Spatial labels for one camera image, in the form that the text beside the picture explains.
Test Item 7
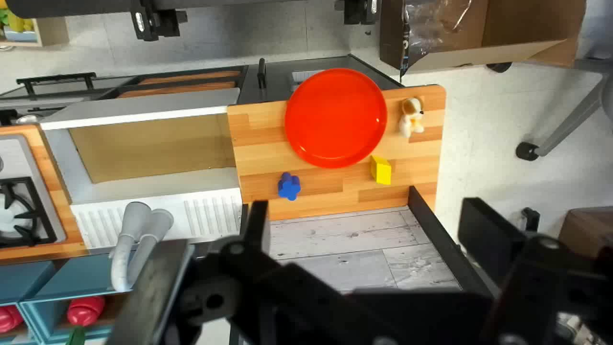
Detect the red toy radish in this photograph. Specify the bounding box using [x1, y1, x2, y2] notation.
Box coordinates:
[0, 304, 25, 335]
[65, 294, 107, 345]

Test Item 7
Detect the black perforated table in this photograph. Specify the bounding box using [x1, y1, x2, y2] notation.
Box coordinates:
[4, 0, 193, 18]

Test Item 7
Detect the small brown cardboard box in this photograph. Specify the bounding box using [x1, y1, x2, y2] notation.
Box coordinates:
[557, 206, 613, 260]

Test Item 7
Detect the black backsplash frame post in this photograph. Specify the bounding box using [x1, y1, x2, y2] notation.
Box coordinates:
[406, 183, 494, 302]

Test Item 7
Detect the blue block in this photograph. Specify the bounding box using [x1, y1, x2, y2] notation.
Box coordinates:
[276, 170, 302, 202]

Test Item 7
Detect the white plank backsplash panel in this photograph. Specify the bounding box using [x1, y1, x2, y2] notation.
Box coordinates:
[266, 204, 463, 294]

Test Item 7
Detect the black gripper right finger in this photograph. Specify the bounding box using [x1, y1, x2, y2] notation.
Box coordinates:
[458, 195, 613, 345]

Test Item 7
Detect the white toy sink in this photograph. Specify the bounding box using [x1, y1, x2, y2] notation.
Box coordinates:
[38, 85, 245, 250]

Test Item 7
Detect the teal planter bin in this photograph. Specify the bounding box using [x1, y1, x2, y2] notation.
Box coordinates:
[21, 248, 140, 342]
[0, 256, 59, 345]

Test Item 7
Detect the yellow block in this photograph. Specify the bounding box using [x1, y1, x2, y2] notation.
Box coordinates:
[368, 154, 394, 187]

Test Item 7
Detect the red round plate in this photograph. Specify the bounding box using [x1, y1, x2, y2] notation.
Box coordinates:
[283, 66, 389, 170]

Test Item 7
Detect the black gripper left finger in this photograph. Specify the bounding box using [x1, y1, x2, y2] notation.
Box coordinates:
[170, 199, 360, 345]

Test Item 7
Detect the wooden countertop around stove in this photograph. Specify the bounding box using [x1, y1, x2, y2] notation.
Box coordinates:
[0, 122, 88, 262]

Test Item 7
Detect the large open cardboard box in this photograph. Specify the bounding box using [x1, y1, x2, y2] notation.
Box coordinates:
[379, 0, 588, 76]

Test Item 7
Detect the grey toy faucet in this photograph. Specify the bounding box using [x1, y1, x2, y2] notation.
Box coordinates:
[109, 199, 176, 292]

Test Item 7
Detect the grey toy stove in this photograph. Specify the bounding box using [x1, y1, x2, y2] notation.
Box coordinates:
[0, 133, 69, 248]

